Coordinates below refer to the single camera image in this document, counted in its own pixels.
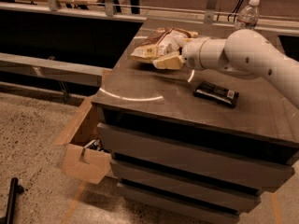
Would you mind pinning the brown chip bag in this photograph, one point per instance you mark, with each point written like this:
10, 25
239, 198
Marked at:
159, 44

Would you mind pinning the metal guard rail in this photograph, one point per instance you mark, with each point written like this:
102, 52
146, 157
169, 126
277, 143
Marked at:
72, 45

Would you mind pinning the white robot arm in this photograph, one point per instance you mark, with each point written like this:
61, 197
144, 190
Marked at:
245, 54

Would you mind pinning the open cardboard box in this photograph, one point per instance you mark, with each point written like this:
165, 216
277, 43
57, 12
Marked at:
80, 161

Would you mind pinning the clear plastic water bottle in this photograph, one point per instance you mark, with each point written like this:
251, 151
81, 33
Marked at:
248, 16

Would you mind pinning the black snack bar package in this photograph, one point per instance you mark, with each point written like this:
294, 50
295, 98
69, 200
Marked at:
216, 93

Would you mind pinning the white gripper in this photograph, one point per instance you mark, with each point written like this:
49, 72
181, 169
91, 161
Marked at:
191, 55

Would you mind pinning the black pole on floor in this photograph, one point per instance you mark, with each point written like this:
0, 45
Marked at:
14, 190

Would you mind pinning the grey drawer cabinet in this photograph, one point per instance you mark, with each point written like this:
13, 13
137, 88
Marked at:
191, 155

